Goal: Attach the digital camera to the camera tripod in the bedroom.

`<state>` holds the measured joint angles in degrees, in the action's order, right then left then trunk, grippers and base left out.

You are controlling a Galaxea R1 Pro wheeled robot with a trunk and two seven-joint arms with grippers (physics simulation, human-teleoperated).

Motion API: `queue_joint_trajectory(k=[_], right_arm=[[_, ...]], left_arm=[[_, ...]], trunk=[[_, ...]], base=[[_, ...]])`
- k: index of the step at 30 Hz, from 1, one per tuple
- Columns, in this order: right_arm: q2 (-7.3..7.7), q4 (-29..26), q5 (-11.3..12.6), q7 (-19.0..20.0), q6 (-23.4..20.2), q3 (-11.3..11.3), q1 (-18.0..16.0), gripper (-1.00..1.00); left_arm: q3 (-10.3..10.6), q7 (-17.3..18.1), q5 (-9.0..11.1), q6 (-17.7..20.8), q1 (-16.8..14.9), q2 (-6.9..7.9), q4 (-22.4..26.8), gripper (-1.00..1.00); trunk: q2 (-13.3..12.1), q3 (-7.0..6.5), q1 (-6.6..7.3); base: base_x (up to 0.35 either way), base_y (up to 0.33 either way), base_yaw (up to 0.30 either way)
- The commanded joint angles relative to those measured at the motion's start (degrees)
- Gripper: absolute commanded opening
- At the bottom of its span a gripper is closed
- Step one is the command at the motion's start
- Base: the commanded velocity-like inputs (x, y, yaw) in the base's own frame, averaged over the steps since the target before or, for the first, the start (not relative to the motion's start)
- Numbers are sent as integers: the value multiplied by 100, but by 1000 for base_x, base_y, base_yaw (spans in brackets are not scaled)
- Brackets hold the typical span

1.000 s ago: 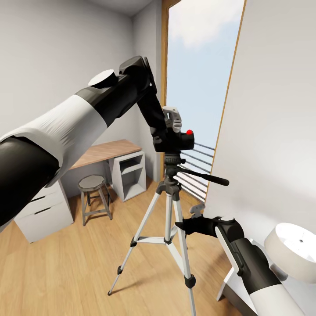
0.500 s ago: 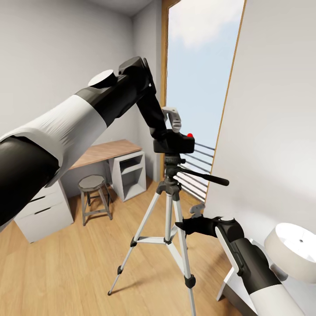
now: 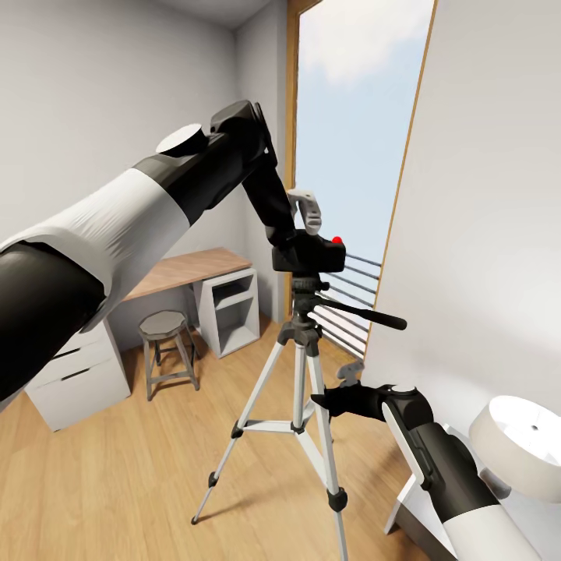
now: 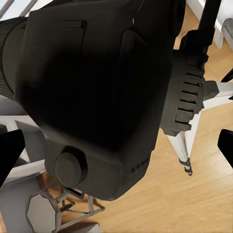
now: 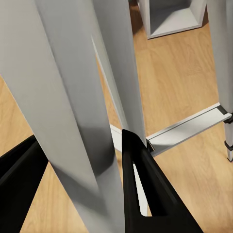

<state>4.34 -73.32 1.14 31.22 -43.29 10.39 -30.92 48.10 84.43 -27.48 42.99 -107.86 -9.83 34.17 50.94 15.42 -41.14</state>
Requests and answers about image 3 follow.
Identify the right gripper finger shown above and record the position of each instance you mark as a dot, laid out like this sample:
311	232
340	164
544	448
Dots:
321	399

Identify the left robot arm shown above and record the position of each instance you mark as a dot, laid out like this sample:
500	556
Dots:
69	272

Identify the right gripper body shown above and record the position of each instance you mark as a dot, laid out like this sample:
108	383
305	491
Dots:
345	399

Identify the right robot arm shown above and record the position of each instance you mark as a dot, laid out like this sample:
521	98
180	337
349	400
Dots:
476	523

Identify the camera tripod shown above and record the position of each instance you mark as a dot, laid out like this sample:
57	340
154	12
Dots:
306	334

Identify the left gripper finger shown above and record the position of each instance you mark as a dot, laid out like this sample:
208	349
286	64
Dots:
286	248

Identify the digital camera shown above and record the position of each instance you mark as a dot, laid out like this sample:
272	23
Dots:
314	254

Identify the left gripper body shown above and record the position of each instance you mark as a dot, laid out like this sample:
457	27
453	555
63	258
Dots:
274	211

